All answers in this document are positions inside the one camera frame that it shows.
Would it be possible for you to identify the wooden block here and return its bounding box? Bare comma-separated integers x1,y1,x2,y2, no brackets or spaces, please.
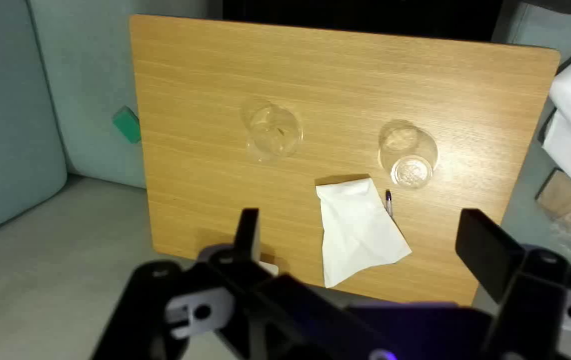
535,168,571,221

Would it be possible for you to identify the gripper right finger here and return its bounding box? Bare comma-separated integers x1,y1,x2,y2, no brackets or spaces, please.
454,208,571,360

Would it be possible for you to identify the clear plastic cup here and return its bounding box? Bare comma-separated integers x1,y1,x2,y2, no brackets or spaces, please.
241,101,304,164
377,119,440,190

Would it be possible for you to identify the white paper napkin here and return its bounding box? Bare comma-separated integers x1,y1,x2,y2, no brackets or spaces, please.
315,177,413,289

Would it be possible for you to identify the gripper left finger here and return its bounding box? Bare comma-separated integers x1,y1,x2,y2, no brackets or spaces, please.
90,208,351,360

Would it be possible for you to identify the green sponge block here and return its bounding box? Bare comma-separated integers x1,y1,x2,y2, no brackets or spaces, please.
111,105,143,145

